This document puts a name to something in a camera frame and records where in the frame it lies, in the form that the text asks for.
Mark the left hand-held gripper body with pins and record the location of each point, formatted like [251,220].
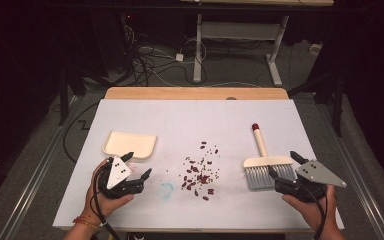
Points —
[118,171]

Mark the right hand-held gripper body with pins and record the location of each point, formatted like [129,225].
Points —
[316,175]

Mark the cream hand brush grey bristles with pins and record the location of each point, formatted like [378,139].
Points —
[263,165]

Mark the scatter of red beans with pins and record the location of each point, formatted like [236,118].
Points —
[200,176]

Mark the person's left hand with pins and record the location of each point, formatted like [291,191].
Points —
[108,205]

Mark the person's right hand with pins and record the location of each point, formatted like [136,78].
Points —
[308,210]

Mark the cream dustpan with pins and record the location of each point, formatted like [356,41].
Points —
[130,144]

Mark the black metal stand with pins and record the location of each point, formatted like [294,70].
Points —
[337,106]

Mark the white foam board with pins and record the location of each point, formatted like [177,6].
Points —
[193,120]

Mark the grey round table grommet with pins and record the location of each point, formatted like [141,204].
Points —
[231,98]

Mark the wooden table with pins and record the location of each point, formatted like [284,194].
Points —
[196,93]

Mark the white power strip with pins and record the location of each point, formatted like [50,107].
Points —
[315,48]

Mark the white power adapter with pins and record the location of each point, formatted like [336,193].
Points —
[179,57]

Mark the metal floor rail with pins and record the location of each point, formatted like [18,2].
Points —
[356,173]
[36,170]

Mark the white metal desk frame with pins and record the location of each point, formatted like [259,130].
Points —
[240,31]

